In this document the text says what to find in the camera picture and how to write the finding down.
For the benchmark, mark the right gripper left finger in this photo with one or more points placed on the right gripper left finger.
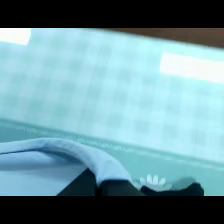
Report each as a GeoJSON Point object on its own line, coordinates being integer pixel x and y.
{"type": "Point", "coordinates": [81, 185]}

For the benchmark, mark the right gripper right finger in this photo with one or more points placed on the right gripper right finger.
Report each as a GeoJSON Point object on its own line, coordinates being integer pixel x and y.
{"type": "Point", "coordinates": [120, 188]}

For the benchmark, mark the light blue shirt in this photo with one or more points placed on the light blue shirt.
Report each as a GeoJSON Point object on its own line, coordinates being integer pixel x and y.
{"type": "Point", "coordinates": [50, 166]}

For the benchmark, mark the black garment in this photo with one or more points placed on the black garment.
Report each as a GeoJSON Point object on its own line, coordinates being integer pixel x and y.
{"type": "Point", "coordinates": [176, 190]}

